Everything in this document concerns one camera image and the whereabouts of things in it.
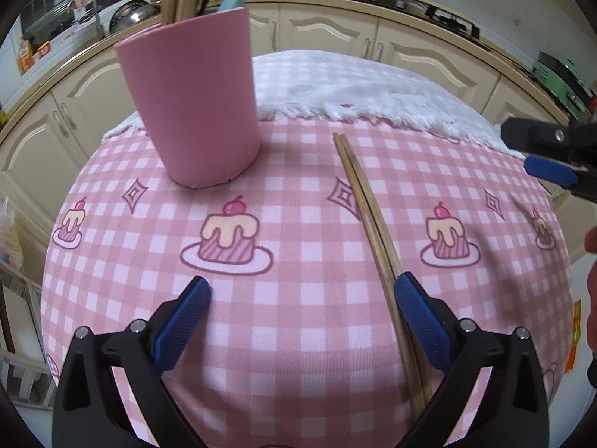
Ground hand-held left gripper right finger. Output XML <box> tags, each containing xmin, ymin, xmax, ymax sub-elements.
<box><xmin>394</xmin><ymin>273</ymin><xmax>551</xmax><ymax>448</ymax></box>

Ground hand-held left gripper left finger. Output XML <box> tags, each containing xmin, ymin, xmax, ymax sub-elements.
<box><xmin>51</xmin><ymin>275</ymin><xmax>213</xmax><ymax>448</ymax></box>

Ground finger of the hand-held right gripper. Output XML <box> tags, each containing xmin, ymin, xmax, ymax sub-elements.
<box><xmin>501</xmin><ymin>116</ymin><xmax>597</xmax><ymax>169</ymax></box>
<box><xmin>523</xmin><ymin>155</ymin><xmax>597</xmax><ymax>203</ymax></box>

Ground pink cup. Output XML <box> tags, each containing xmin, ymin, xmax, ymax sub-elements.
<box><xmin>114</xmin><ymin>7</ymin><xmax>262</xmax><ymax>190</ymax></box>

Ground person's right hand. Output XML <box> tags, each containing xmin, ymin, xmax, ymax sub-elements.
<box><xmin>586</xmin><ymin>226</ymin><xmax>597</xmax><ymax>334</ymax></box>

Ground green appliance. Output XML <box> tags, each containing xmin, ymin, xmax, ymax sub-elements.
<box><xmin>532</xmin><ymin>50</ymin><xmax>595</xmax><ymax>124</ymax></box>

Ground pink plaid cake tablecloth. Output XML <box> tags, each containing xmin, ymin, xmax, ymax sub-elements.
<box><xmin>40</xmin><ymin>53</ymin><xmax>574</xmax><ymax>448</ymax></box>

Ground bear print fringed towel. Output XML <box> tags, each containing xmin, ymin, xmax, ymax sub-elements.
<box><xmin>101</xmin><ymin>49</ymin><xmax>525</xmax><ymax>162</ymax></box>

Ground black gas stove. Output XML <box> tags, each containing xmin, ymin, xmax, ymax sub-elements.
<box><xmin>326</xmin><ymin>0</ymin><xmax>481</xmax><ymax>40</ymax></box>

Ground clear plastic bag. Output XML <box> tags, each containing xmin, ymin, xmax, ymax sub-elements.
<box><xmin>0</xmin><ymin>196</ymin><xmax>24</xmax><ymax>267</ymax></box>

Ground cream base cabinets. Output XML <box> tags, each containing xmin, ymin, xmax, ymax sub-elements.
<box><xmin>0</xmin><ymin>2</ymin><xmax>570</xmax><ymax>197</ymax></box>

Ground steel wok lid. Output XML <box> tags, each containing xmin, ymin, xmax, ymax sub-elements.
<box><xmin>109</xmin><ymin>0</ymin><xmax>157</xmax><ymax>33</ymax></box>

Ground steel faucet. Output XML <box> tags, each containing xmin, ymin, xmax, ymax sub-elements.
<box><xmin>77</xmin><ymin>4</ymin><xmax>106</xmax><ymax>40</ymax></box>

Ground dark barred window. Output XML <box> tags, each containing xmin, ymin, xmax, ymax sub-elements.
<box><xmin>19</xmin><ymin>0</ymin><xmax>141</xmax><ymax>40</ymax></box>

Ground white wooden frame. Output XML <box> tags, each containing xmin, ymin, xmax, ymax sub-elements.
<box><xmin>0</xmin><ymin>261</ymin><xmax>59</xmax><ymax>411</ymax></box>

